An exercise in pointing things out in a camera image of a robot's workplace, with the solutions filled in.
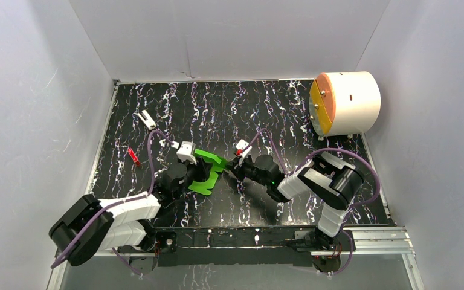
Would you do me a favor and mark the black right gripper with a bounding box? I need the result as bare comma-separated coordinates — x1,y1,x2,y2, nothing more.
225,153,270,187

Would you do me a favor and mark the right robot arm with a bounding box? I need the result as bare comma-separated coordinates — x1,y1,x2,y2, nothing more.
225,152,364,250

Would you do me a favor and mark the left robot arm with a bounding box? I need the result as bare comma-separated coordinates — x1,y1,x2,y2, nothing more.
48,157,213,268

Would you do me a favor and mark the small red marker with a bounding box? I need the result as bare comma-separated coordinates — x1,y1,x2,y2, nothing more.
127,147,141,166

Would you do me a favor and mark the small white plastic clip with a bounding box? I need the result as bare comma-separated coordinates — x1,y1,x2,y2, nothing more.
138,110,157,131

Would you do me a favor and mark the white cylinder with coloured face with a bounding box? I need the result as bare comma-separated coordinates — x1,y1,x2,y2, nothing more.
309,71,381,137

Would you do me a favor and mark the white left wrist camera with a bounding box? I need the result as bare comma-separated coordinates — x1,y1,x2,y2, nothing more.
171,141,197,165

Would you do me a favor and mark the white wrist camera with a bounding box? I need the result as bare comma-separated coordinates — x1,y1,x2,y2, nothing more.
171,141,197,165
236,139,251,166

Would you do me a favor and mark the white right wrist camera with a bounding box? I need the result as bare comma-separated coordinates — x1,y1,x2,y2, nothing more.
236,139,251,166

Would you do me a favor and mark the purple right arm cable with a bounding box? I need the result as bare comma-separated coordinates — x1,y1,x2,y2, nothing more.
240,128,381,277

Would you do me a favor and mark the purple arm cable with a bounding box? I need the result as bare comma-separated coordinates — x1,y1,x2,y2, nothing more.
50,130,177,277
240,128,381,277

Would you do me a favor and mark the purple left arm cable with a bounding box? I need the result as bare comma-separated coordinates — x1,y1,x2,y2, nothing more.
50,130,177,277

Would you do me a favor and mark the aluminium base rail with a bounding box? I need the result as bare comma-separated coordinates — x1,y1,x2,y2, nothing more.
55,226,416,258

